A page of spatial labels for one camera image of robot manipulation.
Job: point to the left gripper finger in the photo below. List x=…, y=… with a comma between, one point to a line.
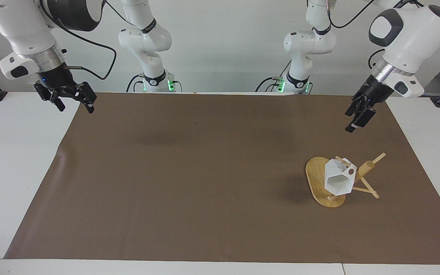
x=364, y=116
x=353, y=107

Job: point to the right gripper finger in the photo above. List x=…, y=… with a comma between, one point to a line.
x=54, y=97
x=84, y=93

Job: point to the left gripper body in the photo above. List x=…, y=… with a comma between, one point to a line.
x=372, y=91

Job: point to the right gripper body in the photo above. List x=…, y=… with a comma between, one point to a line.
x=55, y=78

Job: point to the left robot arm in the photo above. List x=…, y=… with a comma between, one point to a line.
x=411, y=34

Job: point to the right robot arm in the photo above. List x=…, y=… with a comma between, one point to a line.
x=25, y=30

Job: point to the white faceted cup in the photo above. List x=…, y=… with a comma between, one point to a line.
x=336, y=170

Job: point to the wooden cup rack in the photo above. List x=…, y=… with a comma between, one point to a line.
x=317, y=179

